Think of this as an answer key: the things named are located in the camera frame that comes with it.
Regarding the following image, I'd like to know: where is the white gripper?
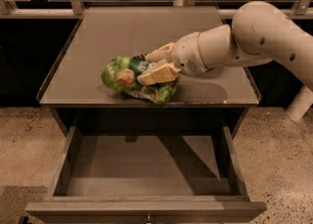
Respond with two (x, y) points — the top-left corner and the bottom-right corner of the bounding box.
(137, 32), (207, 85)

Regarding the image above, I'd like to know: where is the green rice chip bag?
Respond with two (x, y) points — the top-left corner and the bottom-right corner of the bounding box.
(101, 56), (180, 105)

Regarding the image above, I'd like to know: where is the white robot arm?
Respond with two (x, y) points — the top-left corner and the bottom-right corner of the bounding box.
(137, 1), (313, 90)

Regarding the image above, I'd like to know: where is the grey cabinet counter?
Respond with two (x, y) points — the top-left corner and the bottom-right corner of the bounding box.
(38, 7), (260, 134)

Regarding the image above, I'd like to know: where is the grey open top drawer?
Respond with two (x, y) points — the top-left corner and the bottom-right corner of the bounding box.
(25, 124), (266, 224)

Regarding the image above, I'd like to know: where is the white cylindrical post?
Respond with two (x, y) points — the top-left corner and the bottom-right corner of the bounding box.
(287, 86), (313, 121)

